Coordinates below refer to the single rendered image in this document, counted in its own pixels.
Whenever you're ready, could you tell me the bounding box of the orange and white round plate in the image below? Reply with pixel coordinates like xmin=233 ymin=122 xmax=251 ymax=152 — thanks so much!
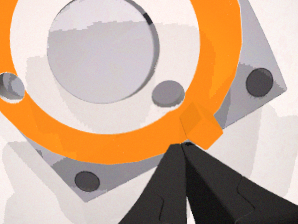
xmin=0 ymin=0 xmax=243 ymax=165

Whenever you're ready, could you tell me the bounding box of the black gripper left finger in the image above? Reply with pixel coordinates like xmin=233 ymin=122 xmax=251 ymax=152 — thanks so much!
xmin=118 ymin=143 xmax=188 ymax=224

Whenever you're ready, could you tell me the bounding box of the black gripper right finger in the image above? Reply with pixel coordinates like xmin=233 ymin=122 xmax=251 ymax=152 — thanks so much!
xmin=180 ymin=143 xmax=298 ymax=224

